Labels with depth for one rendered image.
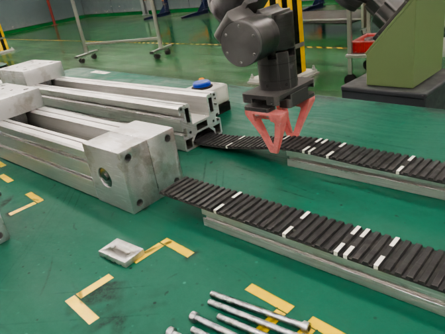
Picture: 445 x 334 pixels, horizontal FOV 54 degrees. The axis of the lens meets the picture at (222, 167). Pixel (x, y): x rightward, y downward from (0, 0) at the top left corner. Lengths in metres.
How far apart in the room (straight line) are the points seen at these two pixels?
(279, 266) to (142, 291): 0.15
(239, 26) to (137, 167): 0.23
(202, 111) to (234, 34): 0.29
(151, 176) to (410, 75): 0.62
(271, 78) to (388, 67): 0.44
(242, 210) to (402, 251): 0.18
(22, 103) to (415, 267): 0.78
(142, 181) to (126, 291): 0.19
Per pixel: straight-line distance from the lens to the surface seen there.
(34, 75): 1.25
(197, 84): 0.96
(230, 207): 0.53
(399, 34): 1.01
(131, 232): 0.59
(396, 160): 0.62
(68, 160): 0.73
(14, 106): 0.96
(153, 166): 0.63
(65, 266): 0.57
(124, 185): 0.61
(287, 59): 0.64
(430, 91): 1.01
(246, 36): 0.56
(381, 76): 1.05
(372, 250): 0.44
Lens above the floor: 1.08
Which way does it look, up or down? 25 degrees down
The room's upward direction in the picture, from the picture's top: 9 degrees counter-clockwise
